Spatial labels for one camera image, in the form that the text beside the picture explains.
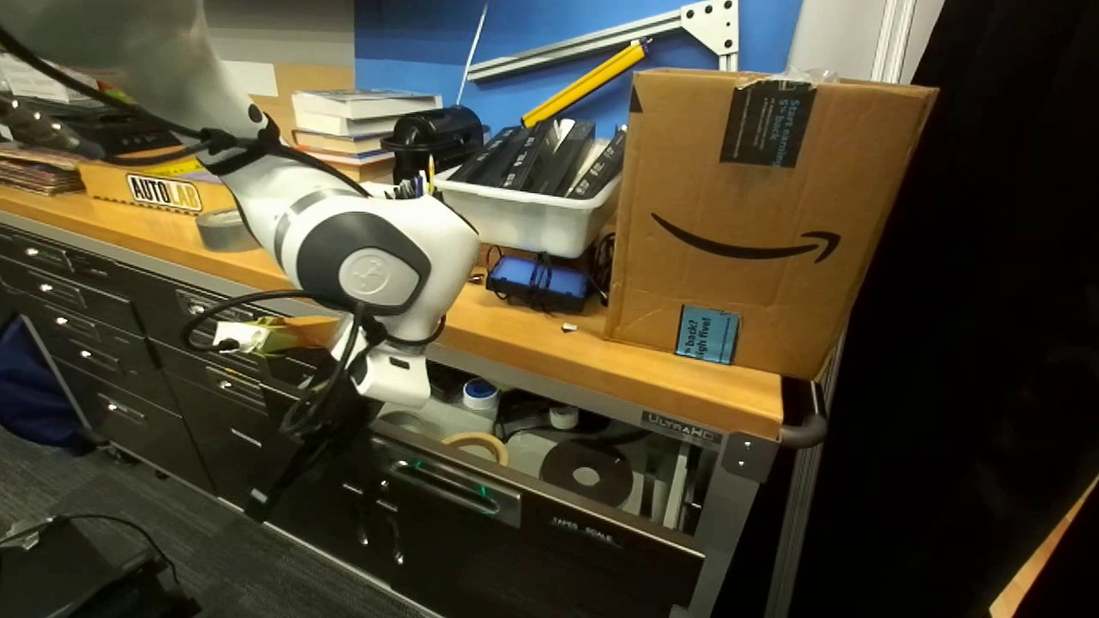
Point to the blue pin board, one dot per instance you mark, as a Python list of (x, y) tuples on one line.
[(502, 71)]

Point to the small white tape roll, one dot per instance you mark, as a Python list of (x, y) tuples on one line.
[(566, 418)]

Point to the black curtain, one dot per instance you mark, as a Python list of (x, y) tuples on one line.
[(983, 309)]

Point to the brown Amazon cardboard box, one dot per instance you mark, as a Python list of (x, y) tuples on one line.
[(779, 217)]

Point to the dark blue chair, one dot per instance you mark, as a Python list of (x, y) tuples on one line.
[(37, 388)]

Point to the stack of pale books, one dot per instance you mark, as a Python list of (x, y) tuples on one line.
[(345, 145)]

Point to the silver aluminium rail bracket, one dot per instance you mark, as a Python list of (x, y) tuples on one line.
[(607, 31)]

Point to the thick white book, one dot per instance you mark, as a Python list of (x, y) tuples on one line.
[(362, 105)]

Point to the dark blue black case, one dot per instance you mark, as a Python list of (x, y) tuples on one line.
[(537, 284)]

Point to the black bag on floor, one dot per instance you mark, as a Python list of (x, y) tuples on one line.
[(81, 573)]

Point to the yellow bar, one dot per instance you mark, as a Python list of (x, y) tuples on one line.
[(587, 83)]

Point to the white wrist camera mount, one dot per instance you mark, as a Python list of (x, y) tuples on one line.
[(397, 372)]

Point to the black tape roll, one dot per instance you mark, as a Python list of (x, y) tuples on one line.
[(587, 475)]

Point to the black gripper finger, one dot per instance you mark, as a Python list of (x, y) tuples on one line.
[(274, 483), (291, 475)]

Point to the black drawer cabinet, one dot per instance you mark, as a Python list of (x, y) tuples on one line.
[(105, 356)]

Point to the beige masking tape roll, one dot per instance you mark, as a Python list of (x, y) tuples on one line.
[(474, 440)]

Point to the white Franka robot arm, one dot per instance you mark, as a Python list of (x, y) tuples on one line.
[(345, 252)]

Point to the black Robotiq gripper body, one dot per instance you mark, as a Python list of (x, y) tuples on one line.
[(337, 431)]

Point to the yellow cardboard tray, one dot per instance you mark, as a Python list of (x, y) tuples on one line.
[(149, 189)]

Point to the grey bin with black items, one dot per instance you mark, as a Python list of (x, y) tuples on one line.
[(528, 211)]

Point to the grey metal drawer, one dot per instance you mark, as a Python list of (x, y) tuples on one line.
[(517, 527)]

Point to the blue white tape roll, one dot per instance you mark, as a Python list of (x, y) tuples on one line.
[(482, 396)]

